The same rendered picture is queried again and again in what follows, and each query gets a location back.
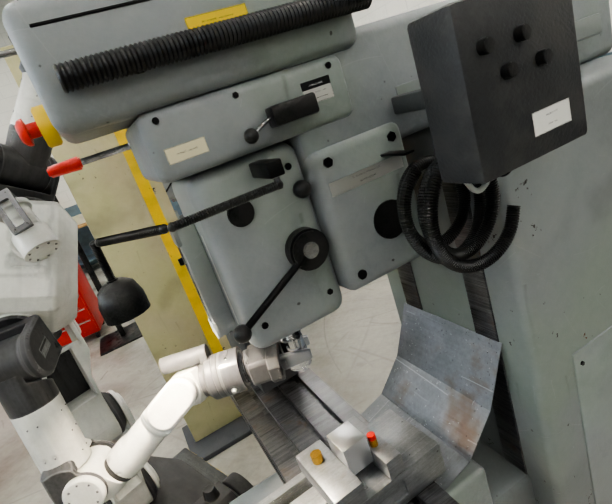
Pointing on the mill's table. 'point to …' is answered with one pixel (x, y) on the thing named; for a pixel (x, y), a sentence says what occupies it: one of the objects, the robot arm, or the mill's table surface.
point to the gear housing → (233, 120)
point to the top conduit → (199, 41)
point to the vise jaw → (331, 477)
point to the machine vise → (422, 457)
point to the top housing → (118, 92)
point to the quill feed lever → (309, 255)
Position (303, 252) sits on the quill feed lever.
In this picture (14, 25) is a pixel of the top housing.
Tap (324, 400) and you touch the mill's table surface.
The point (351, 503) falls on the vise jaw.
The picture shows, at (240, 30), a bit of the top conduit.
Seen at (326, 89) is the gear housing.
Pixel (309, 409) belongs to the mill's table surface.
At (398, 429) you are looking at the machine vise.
